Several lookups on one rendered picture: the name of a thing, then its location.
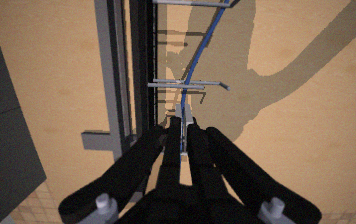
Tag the dark grey rack with cable rings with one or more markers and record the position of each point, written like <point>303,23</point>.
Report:
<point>110,26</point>

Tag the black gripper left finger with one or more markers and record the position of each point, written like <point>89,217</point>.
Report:
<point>102,200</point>

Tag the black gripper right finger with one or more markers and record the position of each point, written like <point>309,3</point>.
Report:
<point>269,200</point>

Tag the blue cable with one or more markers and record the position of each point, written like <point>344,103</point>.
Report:
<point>195,62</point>

